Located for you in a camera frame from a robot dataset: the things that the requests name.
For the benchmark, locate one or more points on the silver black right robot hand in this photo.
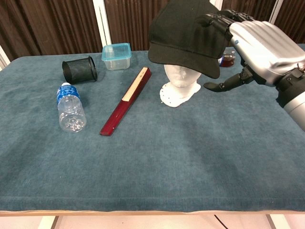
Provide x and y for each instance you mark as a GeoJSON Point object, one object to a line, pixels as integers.
{"type": "Point", "coordinates": [259, 45]}

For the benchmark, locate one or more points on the black baseball cap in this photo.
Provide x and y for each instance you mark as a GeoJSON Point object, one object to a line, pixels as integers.
{"type": "Point", "coordinates": [183, 35]}

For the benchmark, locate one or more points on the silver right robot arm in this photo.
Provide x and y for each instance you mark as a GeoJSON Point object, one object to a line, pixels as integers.
{"type": "Point", "coordinates": [294, 100]}

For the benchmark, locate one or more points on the dark cola bottle blue label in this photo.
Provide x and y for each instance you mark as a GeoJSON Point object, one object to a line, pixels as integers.
{"type": "Point", "coordinates": [228, 58]}

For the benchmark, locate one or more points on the white foam mannequin head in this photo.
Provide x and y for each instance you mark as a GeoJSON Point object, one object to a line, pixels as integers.
{"type": "Point", "coordinates": [181, 83]}

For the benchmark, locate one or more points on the folded red hand fan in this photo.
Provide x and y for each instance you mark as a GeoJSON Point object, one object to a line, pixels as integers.
{"type": "Point", "coordinates": [127, 100]}

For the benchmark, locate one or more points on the clear container with teal lid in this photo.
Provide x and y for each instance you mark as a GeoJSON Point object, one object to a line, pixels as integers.
{"type": "Point", "coordinates": [116, 56]}

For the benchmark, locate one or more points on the teal velvet table cloth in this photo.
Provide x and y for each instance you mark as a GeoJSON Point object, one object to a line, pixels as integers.
{"type": "Point", "coordinates": [152, 155]}

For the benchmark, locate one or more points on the black mesh pen holder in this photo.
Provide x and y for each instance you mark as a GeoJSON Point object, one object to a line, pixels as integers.
{"type": "Point", "coordinates": [78, 70]}

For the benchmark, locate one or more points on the empty clear water bottle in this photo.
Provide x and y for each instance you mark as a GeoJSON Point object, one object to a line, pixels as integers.
{"type": "Point", "coordinates": [70, 107]}

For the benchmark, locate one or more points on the brown pleated curtain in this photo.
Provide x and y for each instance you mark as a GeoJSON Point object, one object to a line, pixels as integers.
{"type": "Point", "coordinates": [54, 23]}

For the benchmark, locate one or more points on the white partition frame post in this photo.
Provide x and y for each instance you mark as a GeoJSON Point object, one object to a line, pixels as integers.
{"type": "Point", "coordinates": [276, 9]}
{"type": "Point", "coordinates": [102, 21]}
{"type": "Point", "coordinates": [3, 59]}
{"type": "Point", "coordinates": [217, 3]}

